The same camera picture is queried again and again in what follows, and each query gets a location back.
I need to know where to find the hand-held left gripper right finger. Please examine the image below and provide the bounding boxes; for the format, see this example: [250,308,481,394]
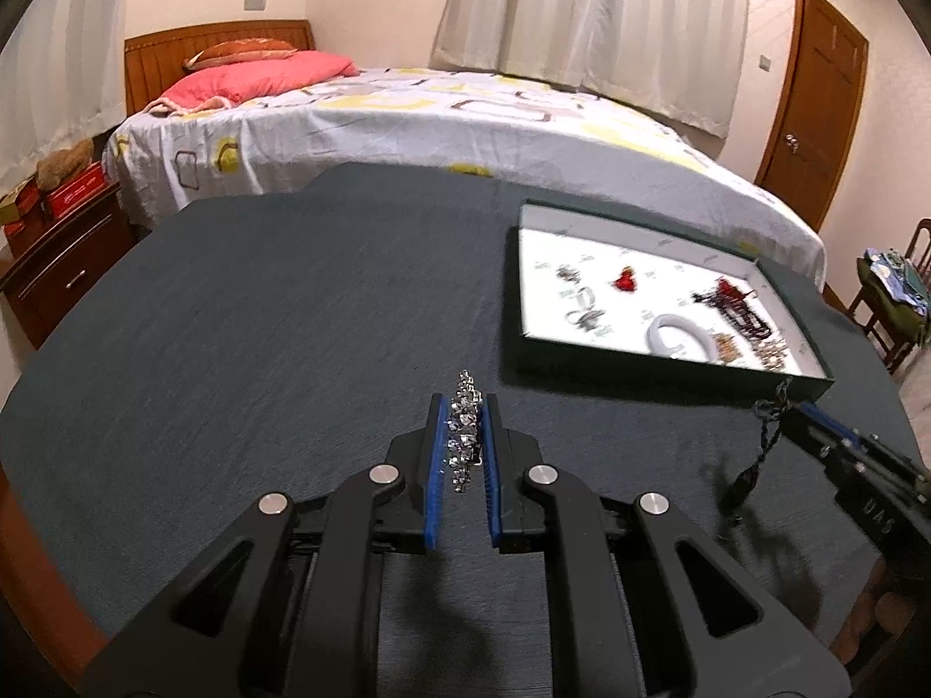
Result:
[481,393,854,698]

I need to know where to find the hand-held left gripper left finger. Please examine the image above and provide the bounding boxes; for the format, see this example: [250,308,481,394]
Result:
[80,393,447,698]

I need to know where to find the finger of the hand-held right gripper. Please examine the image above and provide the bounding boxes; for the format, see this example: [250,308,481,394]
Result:
[780,416,863,477]
[794,401,884,455]

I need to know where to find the silver rhinestone bracelet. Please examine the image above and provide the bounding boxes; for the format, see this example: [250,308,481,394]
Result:
[446,370,488,496]

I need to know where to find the black cord pendant necklace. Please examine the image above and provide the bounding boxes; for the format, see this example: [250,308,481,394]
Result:
[727,379,796,514]

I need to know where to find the gold chain jewelry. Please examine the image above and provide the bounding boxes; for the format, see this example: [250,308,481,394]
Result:
[752,338,791,373]

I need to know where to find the dark red bead necklace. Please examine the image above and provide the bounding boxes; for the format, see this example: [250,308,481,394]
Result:
[690,277,781,344]

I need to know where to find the white bangle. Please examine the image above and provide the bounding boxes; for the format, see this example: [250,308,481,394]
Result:
[646,312,718,362]

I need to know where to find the white-lined jewelry box tray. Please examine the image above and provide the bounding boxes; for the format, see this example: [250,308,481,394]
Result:
[512,198,837,403]

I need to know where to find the wooden chair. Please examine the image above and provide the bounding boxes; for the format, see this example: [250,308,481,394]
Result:
[847,218,931,373]

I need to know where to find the pile of clothes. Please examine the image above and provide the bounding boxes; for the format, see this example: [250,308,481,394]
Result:
[856,247,931,340]

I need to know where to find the dark green tablecloth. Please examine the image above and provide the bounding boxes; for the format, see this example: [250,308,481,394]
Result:
[0,162,922,698]

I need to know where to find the brown wooden door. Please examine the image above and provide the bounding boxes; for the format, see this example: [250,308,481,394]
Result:
[754,0,871,235]

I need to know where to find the bed with patterned sheet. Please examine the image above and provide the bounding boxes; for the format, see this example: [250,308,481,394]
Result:
[102,65,831,293]

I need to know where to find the wooden nightstand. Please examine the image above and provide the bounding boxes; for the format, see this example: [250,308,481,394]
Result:
[0,180,137,351]

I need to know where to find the pink pillow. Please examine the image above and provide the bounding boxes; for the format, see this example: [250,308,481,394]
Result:
[144,51,360,115]

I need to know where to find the white window curtain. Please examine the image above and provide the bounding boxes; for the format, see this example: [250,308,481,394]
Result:
[428,0,752,140]

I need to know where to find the red gift box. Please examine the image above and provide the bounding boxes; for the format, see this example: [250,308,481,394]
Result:
[42,161,107,218]

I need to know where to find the orange pillow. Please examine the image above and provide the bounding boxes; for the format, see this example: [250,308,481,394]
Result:
[182,38,300,73]

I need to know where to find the brown teddy bear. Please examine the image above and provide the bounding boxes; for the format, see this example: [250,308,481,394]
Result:
[35,137,96,191]

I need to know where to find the brown gift box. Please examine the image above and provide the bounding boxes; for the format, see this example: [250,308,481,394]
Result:
[0,177,42,228]

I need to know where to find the wooden headboard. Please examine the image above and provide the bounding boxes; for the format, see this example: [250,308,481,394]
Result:
[123,19,316,118]

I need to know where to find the sheer white curtain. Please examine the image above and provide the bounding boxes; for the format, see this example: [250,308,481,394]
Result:
[0,0,141,186]

